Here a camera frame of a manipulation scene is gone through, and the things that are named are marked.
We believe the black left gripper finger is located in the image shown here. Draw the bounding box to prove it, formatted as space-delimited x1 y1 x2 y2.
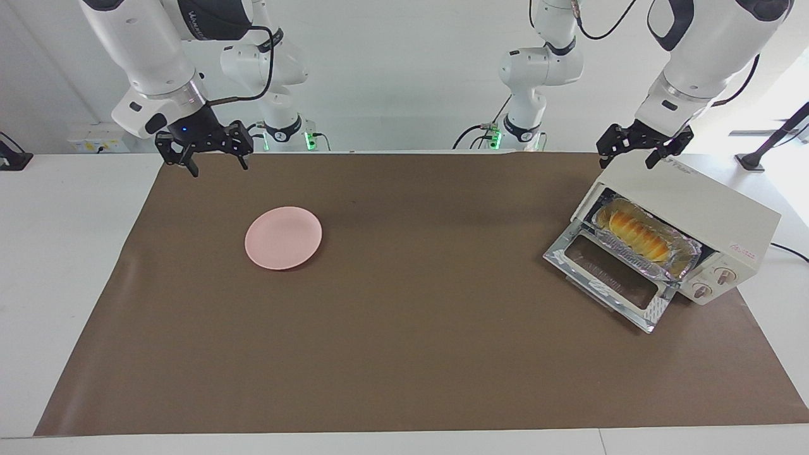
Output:
597 124 628 159
645 126 695 170

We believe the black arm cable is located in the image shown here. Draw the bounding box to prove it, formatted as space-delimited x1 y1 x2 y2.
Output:
207 24 277 107
572 0 761 107

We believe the black tripod stand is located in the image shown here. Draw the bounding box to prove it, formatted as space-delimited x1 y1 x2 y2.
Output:
735 101 809 173

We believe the small black stand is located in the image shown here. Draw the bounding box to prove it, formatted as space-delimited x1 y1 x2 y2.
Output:
0 131 33 171

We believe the glass toaster oven door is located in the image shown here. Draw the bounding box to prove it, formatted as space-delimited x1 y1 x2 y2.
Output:
544 222 680 334

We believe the black left base cable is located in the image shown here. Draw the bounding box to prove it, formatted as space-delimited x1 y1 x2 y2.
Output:
452 95 514 150

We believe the black oven power cable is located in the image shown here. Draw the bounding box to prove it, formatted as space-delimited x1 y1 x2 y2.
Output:
770 243 809 264

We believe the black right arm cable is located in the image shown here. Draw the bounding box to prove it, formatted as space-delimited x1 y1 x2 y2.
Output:
207 24 277 107

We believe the aluminium foil tray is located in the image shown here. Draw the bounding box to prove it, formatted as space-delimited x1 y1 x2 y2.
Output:
592 197 702 282

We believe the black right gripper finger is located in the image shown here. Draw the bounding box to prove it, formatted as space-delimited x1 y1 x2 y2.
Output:
224 120 255 171
155 131 200 178

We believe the golden bread loaf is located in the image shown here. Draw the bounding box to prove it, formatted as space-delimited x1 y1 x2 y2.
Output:
597 210 672 264

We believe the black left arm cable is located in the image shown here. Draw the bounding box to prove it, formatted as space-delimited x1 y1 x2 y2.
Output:
572 0 761 107

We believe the cream toaster oven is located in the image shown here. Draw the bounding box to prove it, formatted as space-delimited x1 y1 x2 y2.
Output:
571 149 782 306

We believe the brown table mat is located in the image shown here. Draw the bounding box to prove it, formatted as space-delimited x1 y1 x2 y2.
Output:
33 152 809 437

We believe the pink round plate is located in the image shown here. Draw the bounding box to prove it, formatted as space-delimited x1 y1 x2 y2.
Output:
245 206 323 271

